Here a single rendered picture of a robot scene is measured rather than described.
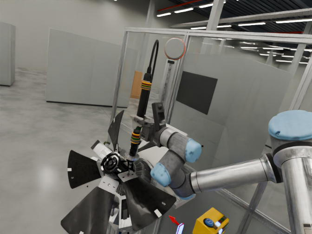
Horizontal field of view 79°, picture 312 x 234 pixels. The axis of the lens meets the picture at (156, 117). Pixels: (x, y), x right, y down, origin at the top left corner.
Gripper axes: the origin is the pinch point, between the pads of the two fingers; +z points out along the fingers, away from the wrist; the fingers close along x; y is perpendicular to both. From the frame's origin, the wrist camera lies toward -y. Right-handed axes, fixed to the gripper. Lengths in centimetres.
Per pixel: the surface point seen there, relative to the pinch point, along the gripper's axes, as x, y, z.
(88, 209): -17, 47, 1
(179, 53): 59, -35, 32
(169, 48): 54, -37, 39
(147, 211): -4.4, 34.0, -23.9
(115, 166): -5.3, 27.5, 1.3
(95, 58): 230, 4, 499
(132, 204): -7.9, 34.2, -17.5
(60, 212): 12, 151, 106
